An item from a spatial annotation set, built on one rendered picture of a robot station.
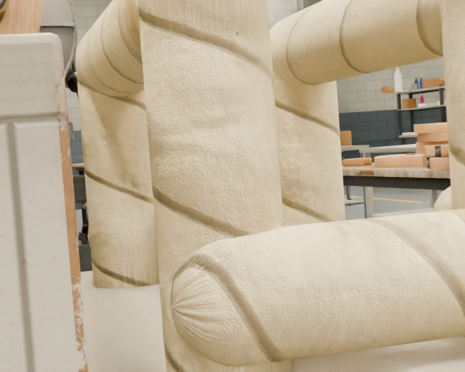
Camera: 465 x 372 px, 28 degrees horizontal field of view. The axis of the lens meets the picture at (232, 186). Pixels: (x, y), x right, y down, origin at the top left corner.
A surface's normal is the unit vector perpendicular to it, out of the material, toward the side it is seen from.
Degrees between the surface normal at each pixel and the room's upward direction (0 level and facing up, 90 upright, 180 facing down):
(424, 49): 154
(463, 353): 0
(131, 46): 118
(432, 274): 80
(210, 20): 90
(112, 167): 90
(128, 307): 0
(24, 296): 90
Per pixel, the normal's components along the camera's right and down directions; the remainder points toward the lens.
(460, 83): -0.91, 0.09
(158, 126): -0.73, 0.09
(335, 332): 0.26, 0.47
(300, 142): -0.19, 0.07
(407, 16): -0.94, 0.25
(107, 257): -0.49, 0.08
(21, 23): 0.31, 0.00
